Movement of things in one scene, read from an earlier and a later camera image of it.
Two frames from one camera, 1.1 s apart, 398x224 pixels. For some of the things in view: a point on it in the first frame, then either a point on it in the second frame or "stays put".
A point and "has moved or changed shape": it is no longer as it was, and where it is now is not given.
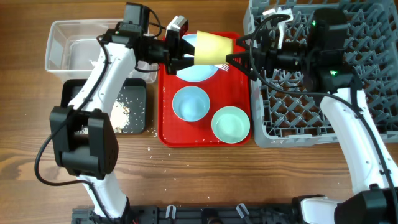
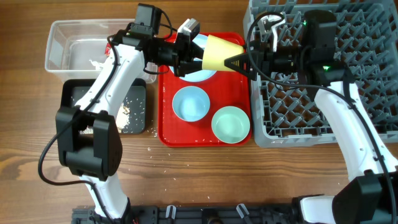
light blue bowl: [191, 103] stays put
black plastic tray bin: [132, 94] stays put
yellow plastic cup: [210, 49] has moved or changed shape
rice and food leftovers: [119, 117] stays put
